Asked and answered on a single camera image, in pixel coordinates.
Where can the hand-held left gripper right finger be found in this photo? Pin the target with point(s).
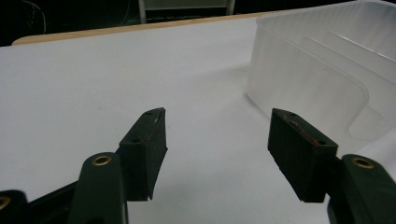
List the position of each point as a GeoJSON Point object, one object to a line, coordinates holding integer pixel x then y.
{"type": "Point", "coordinates": [300, 155]}

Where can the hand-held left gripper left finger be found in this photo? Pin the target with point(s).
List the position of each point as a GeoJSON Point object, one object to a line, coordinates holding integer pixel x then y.
{"type": "Point", "coordinates": [141, 155]}

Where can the translucent plastic storage box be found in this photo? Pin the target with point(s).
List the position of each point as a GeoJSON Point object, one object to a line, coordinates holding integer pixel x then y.
{"type": "Point", "coordinates": [327, 71]}

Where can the white metal stand frame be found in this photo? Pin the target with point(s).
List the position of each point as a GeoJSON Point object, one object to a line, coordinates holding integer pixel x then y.
{"type": "Point", "coordinates": [142, 11]}

